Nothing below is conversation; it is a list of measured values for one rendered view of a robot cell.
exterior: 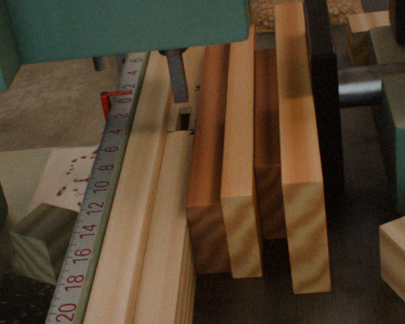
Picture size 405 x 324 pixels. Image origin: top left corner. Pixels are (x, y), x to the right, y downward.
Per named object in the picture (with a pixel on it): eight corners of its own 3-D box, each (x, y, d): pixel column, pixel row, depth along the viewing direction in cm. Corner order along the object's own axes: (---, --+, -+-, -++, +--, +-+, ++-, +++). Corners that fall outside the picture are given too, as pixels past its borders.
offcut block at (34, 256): (54, 245, 70) (42, 201, 67) (89, 255, 68) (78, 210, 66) (22, 275, 67) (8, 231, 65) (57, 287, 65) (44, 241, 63)
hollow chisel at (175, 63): (188, 102, 55) (176, 30, 52) (174, 103, 55) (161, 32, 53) (189, 96, 56) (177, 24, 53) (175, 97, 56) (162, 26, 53)
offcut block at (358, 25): (399, 68, 66) (398, 27, 64) (353, 73, 66) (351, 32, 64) (391, 50, 69) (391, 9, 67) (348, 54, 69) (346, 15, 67)
